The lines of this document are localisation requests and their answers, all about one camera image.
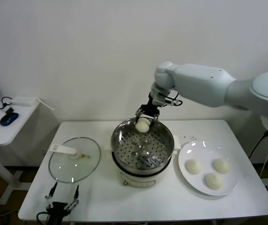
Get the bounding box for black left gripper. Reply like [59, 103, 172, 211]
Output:
[45, 182, 80, 225]

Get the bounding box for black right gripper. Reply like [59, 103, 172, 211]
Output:
[135, 92, 160, 128]

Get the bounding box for white steamed baozi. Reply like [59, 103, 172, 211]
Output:
[205, 172, 223, 190]
[213, 158, 231, 174]
[185, 158, 202, 175]
[135, 118, 151, 134]

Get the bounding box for stainless steel steamer basket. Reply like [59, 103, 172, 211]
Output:
[111, 117, 175, 170]

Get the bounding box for white round plate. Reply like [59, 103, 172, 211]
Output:
[178, 140, 239, 196]

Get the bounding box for white electric cooker base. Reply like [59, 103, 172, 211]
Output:
[104, 135, 181, 189]

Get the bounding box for blue computer mouse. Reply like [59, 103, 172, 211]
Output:
[0, 112, 19, 127]

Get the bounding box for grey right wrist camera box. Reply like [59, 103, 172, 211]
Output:
[150, 84, 172, 106]

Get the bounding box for glass lid white handle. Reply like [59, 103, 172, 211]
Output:
[48, 137, 102, 184]

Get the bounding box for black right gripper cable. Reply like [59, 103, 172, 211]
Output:
[164, 90, 183, 106]

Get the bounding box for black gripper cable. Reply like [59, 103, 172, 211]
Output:
[164, 90, 183, 106]
[36, 211, 49, 224]

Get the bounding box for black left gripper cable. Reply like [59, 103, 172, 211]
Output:
[36, 211, 49, 224]

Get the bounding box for white floor cable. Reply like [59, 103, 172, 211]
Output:
[0, 209, 20, 220]

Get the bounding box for black desk cable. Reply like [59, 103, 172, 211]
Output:
[0, 97, 14, 111]

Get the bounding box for black power adapter cable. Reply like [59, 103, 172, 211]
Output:
[248, 130, 268, 159]

